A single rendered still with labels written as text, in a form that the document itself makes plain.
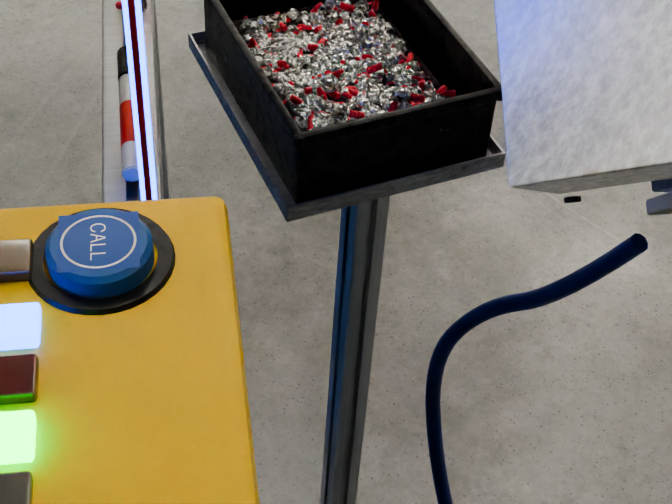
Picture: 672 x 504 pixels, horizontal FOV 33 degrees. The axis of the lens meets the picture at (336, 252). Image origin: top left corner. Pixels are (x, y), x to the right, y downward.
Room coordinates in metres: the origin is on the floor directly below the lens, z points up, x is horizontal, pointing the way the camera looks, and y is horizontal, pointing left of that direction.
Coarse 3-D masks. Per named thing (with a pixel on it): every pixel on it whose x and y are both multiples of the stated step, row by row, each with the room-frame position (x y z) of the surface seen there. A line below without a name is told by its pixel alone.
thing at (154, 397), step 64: (192, 256) 0.31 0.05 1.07; (64, 320) 0.27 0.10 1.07; (128, 320) 0.27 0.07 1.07; (192, 320) 0.27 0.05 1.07; (64, 384) 0.24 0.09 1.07; (128, 384) 0.24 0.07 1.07; (192, 384) 0.24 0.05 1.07; (64, 448) 0.21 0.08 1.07; (128, 448) 0.22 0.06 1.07; (192, 448) 0.22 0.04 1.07
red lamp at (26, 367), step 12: (0, 360) 0.24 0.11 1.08; (12, 360) 0.24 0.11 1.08; (24, 360) 0.24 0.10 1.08; (36, 360) 0.25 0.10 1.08; (0, 372) 0.24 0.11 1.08; (12, 372) 0.24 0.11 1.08; (24, 372) 0.24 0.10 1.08; (36, 372) 0.24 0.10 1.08; (0, 384) 0.23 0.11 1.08; (12, 384) 0.23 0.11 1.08; (24, 384) 0.23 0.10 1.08; (36, 384) 0.24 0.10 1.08; (0, 396) 0.23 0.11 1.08; (12, 396) 0.23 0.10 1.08; (24, 396) 0.23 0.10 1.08; (36, 396) 0.23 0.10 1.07
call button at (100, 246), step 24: (72, 216) 0.31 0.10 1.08; (96, 216) 0.31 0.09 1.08; (120, 216) 0.31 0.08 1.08; (48, 240) 0.30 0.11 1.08; (72, 240) 0.30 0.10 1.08; (96, 240) 0.30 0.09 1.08; (120, 240) 0.30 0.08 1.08; (144, 240) 0.30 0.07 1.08; (48, 264) 0.29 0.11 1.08; (72, 264) 0.29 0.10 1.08; (96, 264) 0.29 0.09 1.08; (120, 264) 0.29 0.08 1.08; (144, 264) 0.29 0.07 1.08; (72, 288) 0.28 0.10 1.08; (96, 288) 0.28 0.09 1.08; (120, 288) 0.28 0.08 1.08
